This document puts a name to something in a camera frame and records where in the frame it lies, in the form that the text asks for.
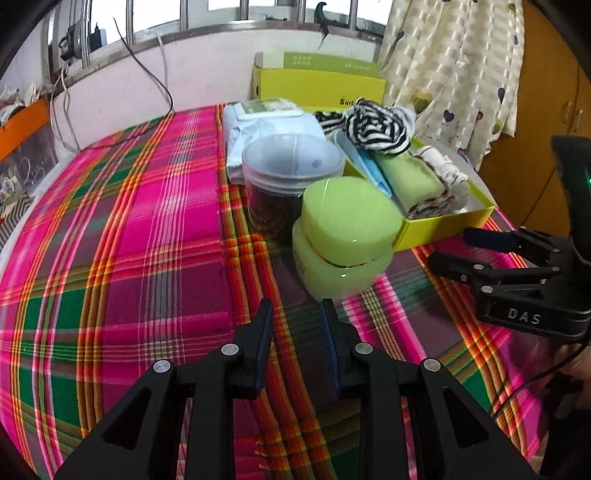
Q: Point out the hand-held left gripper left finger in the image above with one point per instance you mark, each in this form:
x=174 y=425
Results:
x=265 y=332

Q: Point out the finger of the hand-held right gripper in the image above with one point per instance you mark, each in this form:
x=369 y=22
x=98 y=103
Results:
x=489 y=237
x=461 y=270

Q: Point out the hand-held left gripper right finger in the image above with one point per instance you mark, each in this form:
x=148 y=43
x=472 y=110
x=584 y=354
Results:
x=328 y=341

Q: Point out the yellow-green box tray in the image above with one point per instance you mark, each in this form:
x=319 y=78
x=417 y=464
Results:
x=443 y=228

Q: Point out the white cloth with coloured stripes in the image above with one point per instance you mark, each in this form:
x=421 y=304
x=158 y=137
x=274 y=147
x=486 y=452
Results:
x=445 y=168

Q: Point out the green towel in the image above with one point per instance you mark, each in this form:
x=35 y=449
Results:
x=406 y=177

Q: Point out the blue face mask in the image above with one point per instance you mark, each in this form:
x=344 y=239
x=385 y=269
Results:
x=364 y=166

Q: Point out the black white striped sock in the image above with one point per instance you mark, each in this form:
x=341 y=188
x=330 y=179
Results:
x=374 y=127
x=330 y=120

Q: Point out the person's right hand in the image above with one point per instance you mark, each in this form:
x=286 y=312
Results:
x=575 y=367

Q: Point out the green plastic jar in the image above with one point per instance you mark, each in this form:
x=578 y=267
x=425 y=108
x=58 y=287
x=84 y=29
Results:
x=346 y=221

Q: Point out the pink green plaid blanket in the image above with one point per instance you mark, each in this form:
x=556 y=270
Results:
x=138 y=254

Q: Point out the wooden cabinet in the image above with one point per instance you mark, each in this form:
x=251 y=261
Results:
x=545 y=92

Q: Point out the cream patterned curtain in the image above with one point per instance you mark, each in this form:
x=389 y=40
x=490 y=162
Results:
x=452 y=69

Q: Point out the light blue wet wipes pack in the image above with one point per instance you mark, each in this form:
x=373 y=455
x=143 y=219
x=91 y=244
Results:
x=258 y=120

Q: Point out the yellow green cardboard box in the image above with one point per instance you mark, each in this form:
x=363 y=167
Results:
x=314 y=87

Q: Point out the black hook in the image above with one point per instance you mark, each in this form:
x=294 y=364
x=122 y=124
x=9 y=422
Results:
x=322 y=18

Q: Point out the striped storage box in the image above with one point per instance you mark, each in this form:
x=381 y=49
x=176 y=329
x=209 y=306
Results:
x=11 y=219

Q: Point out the metal window railing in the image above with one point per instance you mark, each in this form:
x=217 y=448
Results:
x=207 y=32

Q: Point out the orange lidded clear box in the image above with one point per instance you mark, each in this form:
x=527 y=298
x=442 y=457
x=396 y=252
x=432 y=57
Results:
x=23 y=127

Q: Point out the black power adapter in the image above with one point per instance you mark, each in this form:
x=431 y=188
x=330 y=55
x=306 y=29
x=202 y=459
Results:
x=98 y=37

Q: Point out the pile of clutter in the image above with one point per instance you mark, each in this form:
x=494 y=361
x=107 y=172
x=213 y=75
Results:
x=16 y=99

